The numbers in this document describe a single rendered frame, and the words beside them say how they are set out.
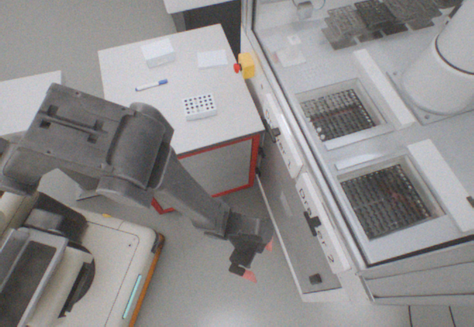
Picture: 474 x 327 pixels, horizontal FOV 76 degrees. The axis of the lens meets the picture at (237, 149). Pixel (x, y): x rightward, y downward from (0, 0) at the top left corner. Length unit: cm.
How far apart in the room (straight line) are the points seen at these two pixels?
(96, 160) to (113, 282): 129
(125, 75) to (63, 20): 176
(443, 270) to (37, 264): 81
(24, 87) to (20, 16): 183
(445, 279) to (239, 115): 88
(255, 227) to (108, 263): 105
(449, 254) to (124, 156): 46
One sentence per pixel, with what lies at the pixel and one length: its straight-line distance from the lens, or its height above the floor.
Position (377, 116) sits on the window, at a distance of 59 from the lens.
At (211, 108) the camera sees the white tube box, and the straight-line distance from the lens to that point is 121.
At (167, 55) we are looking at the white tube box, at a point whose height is 80.
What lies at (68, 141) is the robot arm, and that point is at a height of 151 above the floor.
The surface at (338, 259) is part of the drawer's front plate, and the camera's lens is 91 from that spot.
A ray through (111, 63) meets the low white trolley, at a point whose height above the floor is 76.
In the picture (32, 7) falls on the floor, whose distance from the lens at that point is 340.
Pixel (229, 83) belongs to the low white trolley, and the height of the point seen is 76.
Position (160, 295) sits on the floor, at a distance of 182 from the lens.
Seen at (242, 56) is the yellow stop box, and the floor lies 91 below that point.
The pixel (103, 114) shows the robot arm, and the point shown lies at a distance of 35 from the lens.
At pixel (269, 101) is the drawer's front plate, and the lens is 105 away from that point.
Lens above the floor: 178
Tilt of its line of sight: 63 degrees down
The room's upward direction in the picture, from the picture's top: straight up
